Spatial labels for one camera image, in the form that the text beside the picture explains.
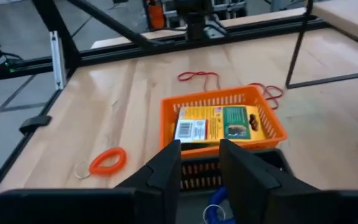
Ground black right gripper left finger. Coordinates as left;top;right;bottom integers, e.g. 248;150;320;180
116;139;183;224

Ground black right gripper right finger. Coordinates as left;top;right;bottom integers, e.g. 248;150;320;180
218;138;320;224

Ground black plastic basket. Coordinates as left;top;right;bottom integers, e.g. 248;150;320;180
178;147;295;224

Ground blue coil wristband keychain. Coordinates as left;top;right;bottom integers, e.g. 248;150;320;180
201;185;236;224

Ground orange plastic basket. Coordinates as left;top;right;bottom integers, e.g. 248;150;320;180
159;85;288;160

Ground orange coil wristband keychain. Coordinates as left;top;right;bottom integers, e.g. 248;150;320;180
74;146;128;180

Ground red rubber band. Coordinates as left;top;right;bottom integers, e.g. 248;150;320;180
247;82;285;111
177;70;222;92

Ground black table edge clamp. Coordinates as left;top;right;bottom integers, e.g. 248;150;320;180
18;114;53;136

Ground orange container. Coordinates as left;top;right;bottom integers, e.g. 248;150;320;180
147;0;167;30

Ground wooden riser shelf black legs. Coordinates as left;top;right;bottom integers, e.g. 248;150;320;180
285;0;358;90

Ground silver aluminium bracket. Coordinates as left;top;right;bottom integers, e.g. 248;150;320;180
48;30;68;91

